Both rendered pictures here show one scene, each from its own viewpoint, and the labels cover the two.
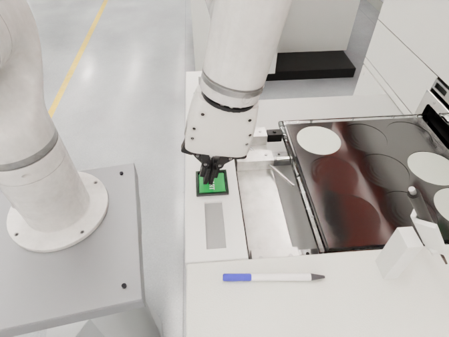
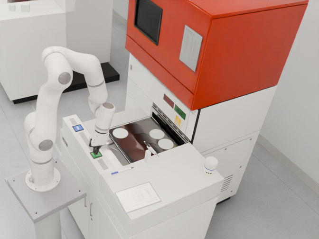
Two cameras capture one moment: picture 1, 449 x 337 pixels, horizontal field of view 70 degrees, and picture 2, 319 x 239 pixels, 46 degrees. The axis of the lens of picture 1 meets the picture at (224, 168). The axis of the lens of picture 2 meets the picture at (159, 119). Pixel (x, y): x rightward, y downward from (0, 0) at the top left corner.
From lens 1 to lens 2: 1.69 m
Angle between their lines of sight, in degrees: 26
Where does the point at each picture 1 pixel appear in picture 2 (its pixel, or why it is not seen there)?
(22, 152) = (51, 157)
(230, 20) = (104, 117)
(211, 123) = (98, 137)
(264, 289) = (121, 173)
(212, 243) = (104, 168)
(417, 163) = (152, 133)
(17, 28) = not seen: hidden behind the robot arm
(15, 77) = not seen: hidden behind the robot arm
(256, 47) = (109, 120)
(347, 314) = (140, 172)
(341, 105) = (123, 115)
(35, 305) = (56, 202)
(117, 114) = not seen: outside the picture
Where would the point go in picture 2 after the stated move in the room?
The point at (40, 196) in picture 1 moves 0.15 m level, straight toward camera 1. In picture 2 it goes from (50, 170) to (74, 179)
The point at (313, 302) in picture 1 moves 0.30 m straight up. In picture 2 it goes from (133, 172) to (137, 132)
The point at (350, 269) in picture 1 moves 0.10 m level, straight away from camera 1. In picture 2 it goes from (139, 164) to (143, 152)
